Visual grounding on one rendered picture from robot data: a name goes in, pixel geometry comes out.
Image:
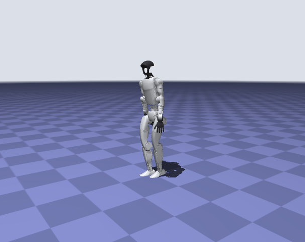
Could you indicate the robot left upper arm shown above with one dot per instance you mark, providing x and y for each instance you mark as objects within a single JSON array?
[{"x": 159, "y": 85}]

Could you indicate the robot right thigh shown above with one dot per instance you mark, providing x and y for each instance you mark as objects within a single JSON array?
[{"x": 144, "y": 131}]

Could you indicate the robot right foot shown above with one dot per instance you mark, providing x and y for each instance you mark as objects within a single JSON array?
[{"x": 147, "y": 173}]

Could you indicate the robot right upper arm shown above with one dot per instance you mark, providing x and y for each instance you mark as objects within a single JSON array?
[{"x": 142, "y": 99}]

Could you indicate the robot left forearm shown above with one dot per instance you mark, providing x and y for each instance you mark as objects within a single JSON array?
[{"x": 160, "y": 108}]

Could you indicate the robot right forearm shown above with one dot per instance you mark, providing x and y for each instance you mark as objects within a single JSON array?
[{"x": 144, "y": 107}]

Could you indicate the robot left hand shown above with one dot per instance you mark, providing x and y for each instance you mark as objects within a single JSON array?
[{"x": 159, "y": 125}]

